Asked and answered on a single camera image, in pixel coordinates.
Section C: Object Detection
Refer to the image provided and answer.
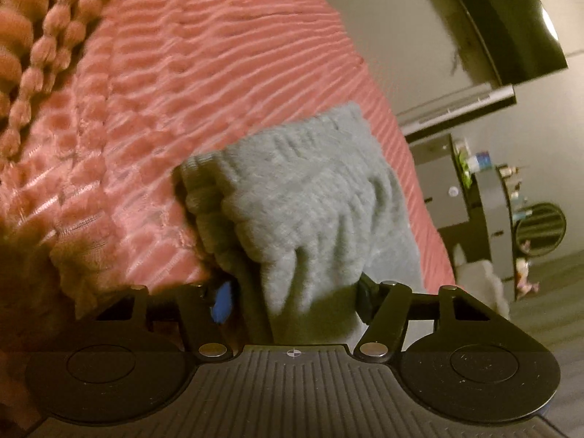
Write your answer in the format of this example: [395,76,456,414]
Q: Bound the grey sweatpants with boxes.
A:
[179,103,424,345]

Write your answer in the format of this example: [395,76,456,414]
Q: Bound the round black mirror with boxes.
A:
[514,203,567,258]

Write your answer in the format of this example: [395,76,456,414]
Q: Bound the pink ribbed bedspread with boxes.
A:
[1,0,453,436]

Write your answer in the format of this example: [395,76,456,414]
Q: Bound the black television screen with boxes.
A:
[459,0,567,85]

